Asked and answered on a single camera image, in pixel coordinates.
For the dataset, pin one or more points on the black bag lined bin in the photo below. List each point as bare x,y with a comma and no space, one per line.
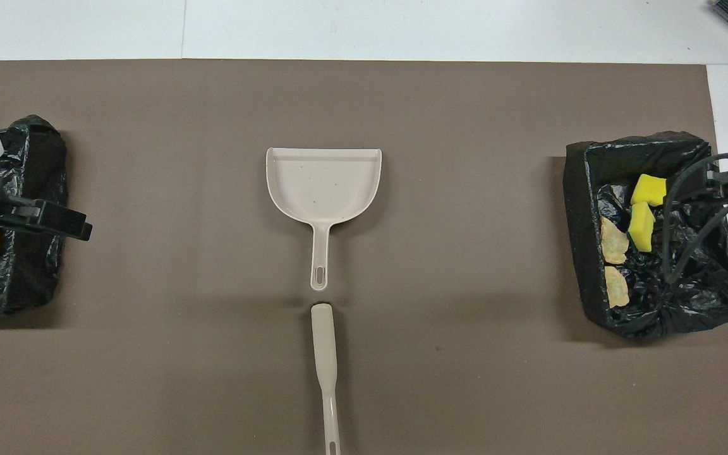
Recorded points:
686,291
35,272

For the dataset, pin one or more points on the beige plastic dustpan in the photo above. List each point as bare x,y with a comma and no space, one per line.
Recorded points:
323,183

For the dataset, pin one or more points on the brown table mat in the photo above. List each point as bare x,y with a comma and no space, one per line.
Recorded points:
465,253

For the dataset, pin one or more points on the croissant piece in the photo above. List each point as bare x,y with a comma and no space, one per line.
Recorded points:
617,285
613,240

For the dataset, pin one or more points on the yellow green-backed sponge piece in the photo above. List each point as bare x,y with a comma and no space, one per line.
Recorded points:
642,227

